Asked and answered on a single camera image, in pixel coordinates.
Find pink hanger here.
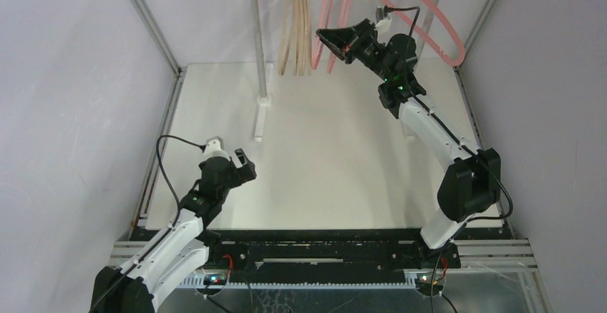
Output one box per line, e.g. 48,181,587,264
312,0,333,70
326,0,356,74
380,0,465,67

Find beige hanger table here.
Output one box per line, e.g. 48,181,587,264
300,0,310,76

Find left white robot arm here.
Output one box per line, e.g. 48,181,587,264
89,139,257,312

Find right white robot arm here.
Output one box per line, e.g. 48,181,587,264
316,19,501,267

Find right grey rack pole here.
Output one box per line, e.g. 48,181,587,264
417,0,440,57

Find grey rack pole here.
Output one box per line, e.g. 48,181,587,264
249,0,271,106
417,0,440,57

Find left circuit board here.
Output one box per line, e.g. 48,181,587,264
194,254,234,296

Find circuit board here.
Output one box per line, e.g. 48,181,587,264
194,254,234,296
415,266,447,298

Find left grey rack pole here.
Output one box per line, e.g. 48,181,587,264
249,0,271,106

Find right circuit board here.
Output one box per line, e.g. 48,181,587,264
415,266,447,298

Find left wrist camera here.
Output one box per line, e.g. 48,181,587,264
202,136,229,161

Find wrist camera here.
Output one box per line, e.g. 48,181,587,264
375,6,392,34
202,136,229,161

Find left black cable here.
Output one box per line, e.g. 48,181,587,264
155,135,205,217

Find black cable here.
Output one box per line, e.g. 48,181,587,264
383,5,515,313
155,135,205,217

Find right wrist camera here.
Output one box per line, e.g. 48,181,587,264
375,6,392,34

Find right black cable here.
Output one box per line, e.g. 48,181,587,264
383,5,515,313

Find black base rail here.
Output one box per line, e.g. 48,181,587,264
198,228,462,286

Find left aluminium frame post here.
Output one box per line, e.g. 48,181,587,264
130,0,182,77

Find aluminium frame post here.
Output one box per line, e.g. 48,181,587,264
453,0,516,69
130,0,182,77

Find right aluminium frame post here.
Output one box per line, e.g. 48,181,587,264
453,0,516,69

